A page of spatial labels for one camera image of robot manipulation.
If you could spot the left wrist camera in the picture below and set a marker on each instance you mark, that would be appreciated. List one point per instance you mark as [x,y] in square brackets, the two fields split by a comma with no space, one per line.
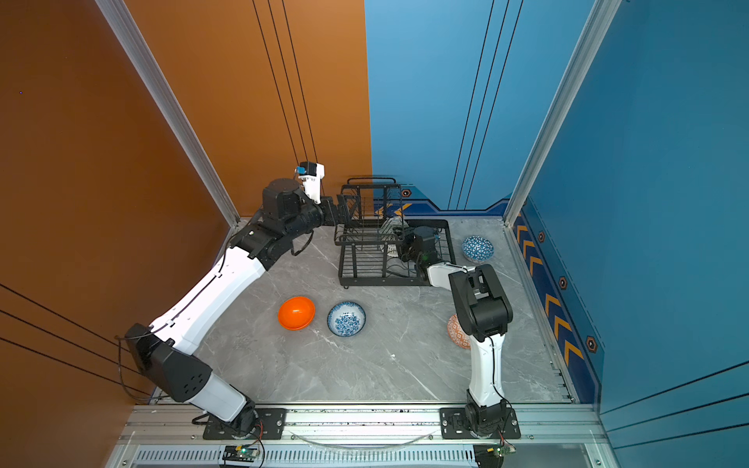
[311,176]

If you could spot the green patterned bowl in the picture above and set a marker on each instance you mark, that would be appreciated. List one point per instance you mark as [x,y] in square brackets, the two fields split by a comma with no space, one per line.
[394,226]

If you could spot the blue triangle pattern bowl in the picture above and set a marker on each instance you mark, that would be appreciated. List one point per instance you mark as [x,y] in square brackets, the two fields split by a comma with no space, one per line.
[477,248]

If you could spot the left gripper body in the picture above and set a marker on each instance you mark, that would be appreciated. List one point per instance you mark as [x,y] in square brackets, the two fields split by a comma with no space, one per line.
[310,217]

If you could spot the blue floral bowl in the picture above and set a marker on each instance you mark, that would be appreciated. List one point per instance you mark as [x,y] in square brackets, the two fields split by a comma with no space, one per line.
[346,319]

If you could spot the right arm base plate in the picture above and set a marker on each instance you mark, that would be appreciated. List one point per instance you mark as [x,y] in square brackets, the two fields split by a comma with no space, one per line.
[455,425]

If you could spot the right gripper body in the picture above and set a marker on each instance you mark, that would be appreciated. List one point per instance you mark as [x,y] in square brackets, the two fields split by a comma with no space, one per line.
[409,250]

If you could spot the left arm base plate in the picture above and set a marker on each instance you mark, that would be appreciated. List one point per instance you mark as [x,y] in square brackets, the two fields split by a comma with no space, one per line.
[268,424]

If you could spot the right green circuit board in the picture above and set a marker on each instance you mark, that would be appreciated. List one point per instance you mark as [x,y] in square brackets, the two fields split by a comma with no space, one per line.
[492,455]

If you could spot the black wire dish rack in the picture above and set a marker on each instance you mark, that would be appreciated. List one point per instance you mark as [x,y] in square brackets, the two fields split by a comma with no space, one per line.
[368,259]

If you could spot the orange bowl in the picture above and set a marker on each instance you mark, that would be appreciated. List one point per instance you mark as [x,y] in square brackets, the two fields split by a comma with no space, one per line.
[296,313]

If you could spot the green circuit board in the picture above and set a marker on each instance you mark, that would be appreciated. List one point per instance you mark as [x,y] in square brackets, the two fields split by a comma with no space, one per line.
[492,455]
[241,454]

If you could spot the aluminium front rail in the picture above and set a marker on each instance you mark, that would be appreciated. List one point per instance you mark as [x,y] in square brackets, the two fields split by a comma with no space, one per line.
[368,424]

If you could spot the left green circuit board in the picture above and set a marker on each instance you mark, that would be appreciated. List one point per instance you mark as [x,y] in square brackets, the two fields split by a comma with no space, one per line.
[241,454]

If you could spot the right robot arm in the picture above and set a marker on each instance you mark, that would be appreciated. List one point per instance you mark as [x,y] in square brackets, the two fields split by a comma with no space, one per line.
[484,313]

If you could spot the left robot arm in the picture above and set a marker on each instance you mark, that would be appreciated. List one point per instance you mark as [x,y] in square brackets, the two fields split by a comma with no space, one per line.
[164,350]

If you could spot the red patterned bowl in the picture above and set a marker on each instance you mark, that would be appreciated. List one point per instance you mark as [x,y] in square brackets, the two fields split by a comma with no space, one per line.
[456,333]

